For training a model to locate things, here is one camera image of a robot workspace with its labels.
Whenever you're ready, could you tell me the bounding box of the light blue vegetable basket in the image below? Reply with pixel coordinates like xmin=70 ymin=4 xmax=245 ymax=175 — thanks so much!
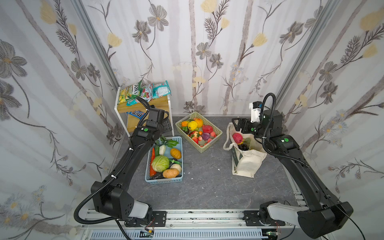
xmin=145 ymin=137 xmax=184 ymax=184

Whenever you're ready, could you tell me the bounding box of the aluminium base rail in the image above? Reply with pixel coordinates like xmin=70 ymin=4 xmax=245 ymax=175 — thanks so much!
xmin=75 ymin=209 xmax=309 ymax=240

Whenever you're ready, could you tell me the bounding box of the green plastic fruit basket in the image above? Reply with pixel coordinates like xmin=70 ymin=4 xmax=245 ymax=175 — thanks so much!
xmin=176 ymin=112 xmax=223 ymax=153

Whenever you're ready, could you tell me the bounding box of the teal snack bag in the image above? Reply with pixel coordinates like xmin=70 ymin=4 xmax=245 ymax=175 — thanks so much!
xmin=152 ymin=81 xmax=172 ymax=99

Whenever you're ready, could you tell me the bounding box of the orange round fruit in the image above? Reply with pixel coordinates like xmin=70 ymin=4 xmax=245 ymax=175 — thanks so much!
xmin=170 ymin=148 xmax=182 ymax=160

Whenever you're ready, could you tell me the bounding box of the red pink snack bag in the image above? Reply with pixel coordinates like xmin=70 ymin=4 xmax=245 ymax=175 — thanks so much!
xmin=136 ymin=83 xmax=154 ymax=103

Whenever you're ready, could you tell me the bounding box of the purple round cabbage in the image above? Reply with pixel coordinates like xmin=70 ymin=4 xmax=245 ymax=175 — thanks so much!
xmin=202 ymin=133 xmax=211 ymax=141

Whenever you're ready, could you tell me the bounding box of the orange peach fruit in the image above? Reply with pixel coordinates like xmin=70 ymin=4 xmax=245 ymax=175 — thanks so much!
xmin=194 ymin=118 xmax=204 ymax=128

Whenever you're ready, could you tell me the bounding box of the black grape bunch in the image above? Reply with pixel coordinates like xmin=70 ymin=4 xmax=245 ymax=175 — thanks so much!
xmin=238 ymin=142 xmax=250 ymax=151

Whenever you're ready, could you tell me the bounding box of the green cabbage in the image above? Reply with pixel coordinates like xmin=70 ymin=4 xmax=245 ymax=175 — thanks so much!
xmin=151 ymin=155 xmax=170 ymax=173

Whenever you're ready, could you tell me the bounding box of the cream canvas grocery bag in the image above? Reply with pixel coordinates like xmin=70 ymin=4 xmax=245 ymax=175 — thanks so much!
xmin=223 ymin=123 xmax=267 ymax=178

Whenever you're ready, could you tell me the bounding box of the red chili pepper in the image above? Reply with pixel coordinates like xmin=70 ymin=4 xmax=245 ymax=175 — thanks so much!
xmin=149 ymin=147 xmax=157 ymax=178

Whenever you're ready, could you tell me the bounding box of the blue candy packet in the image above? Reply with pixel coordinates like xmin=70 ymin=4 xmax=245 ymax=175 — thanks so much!
xmin=127 ymin=110 xmax=146 ymax=120

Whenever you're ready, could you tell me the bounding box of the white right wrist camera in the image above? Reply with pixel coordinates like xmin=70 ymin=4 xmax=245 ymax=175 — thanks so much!
xmin=249 ymin=101 xmax=263 ymax=123

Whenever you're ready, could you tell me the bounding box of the white wooden two-tier shelf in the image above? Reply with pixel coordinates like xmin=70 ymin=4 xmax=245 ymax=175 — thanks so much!
xmin=114 ymin=87 xmax=175 ymax=137

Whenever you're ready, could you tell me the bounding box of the green chips bag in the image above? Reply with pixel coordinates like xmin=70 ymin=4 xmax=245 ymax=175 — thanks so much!
xmin=118 ymin=81 xmax=142 ymax=106

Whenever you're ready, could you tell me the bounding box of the white bok choy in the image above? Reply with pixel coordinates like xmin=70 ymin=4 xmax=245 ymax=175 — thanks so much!
xmin=159 ymin=145 xmax=166 ymax=156

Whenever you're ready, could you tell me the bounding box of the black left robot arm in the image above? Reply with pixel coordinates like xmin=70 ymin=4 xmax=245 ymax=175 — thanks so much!
xmin=74 ymin=97 xmax=172 ymax=225

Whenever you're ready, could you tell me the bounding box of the green leafy spinach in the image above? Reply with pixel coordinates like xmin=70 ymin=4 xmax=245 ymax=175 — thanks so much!
xmin=159 ymin=136 xmax=179 ymax=149

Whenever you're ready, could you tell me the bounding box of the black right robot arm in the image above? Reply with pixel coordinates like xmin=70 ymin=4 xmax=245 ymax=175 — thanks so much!
xmin=232 ymin=93 xmax=354 ymax=239

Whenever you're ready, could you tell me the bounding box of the yellow bell pepper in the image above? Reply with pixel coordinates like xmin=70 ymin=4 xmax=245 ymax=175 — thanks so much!
xmin=187 ymin=121 xmax=198 ymax=131

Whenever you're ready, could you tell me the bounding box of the beige potato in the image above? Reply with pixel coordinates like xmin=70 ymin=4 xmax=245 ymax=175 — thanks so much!
xmin=163 ymin=169 xmax=180 ymax=179

